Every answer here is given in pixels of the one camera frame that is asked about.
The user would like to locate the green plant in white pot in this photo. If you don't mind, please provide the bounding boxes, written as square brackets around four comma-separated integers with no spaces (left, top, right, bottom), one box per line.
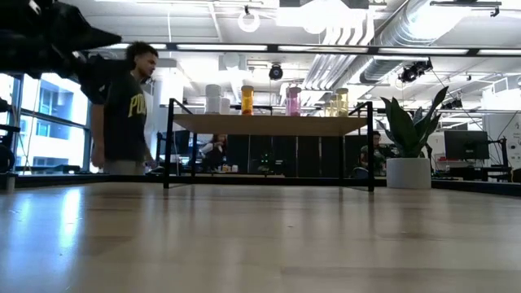
[374,85,449,190]

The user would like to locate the black computer monitor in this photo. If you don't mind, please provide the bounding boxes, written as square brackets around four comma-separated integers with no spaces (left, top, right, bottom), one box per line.
[443,129,491,161]

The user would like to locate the orange pill bottle white cap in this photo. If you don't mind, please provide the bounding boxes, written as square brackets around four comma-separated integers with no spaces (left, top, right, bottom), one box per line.
[240,85,255,116]

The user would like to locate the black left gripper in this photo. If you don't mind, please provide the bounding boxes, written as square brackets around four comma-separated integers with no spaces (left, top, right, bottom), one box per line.
[0,0,123,81]

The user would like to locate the clear pill bottle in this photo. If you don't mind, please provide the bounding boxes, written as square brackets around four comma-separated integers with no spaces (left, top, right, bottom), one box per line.
[204,84,223,116]

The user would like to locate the wooden shelf black metal legs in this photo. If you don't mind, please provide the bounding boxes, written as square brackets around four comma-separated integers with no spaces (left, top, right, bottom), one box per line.
[162,98,375,192]

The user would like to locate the yellow power cable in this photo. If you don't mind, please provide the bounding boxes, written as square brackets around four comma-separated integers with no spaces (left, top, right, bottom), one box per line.
[22,77,42,174]

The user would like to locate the black room partition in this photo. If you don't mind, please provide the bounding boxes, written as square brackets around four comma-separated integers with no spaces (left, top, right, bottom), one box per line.
[227,136,367,179]

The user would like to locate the silver ventilation duct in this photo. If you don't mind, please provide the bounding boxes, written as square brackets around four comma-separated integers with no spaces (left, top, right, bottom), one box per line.
[360,0,496,85]

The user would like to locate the white ring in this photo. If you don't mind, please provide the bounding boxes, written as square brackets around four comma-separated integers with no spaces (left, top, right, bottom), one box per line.
[238,10,261,33]

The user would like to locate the black bar with light strips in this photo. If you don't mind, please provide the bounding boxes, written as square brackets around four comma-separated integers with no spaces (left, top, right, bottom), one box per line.
[97,39,521,58]

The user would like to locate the white ceiling pipes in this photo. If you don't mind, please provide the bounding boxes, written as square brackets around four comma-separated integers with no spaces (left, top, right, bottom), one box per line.
[303,22,375,93]

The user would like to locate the office desk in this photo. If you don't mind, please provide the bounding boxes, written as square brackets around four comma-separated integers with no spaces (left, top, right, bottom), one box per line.
[433,160,514,182]

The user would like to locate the person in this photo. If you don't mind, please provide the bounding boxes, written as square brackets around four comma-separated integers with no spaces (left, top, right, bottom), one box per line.
[77,40,160,176]
[200,133,229,173]
[359,130,390,177]

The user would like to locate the pink pill bottle white cap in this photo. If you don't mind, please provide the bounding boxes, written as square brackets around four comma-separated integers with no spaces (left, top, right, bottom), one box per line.
[285,85,303,117]

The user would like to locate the large office window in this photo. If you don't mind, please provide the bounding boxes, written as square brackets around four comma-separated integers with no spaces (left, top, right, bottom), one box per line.
[0,72,97,175]

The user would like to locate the black aluminium rig frame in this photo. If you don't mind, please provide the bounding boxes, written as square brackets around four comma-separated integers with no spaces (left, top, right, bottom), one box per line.
[14,173,521,199]

